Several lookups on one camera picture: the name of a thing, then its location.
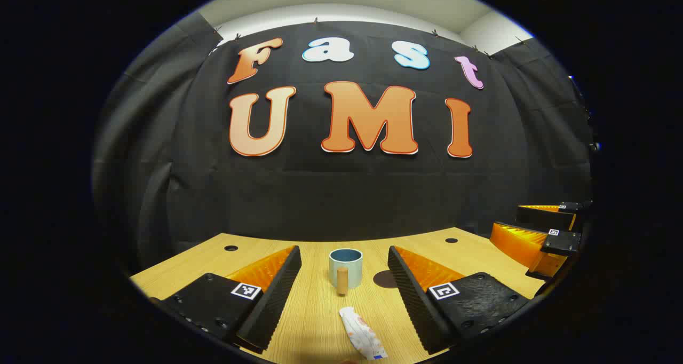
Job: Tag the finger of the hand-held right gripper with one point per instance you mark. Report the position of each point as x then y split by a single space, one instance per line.
523 244
544 217

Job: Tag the black backdrop cloth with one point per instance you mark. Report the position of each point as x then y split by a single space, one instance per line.
373 193

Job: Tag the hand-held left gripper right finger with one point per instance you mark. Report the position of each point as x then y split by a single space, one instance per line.
413 300

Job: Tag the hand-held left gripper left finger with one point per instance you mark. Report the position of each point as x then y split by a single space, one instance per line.
277 294

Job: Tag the white toothpaste tube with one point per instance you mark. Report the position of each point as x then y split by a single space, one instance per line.
360 332

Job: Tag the round dark brown coaster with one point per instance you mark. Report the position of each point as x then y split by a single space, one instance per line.
383 279

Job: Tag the wooden desktop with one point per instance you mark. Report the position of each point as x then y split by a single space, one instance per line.
320 321

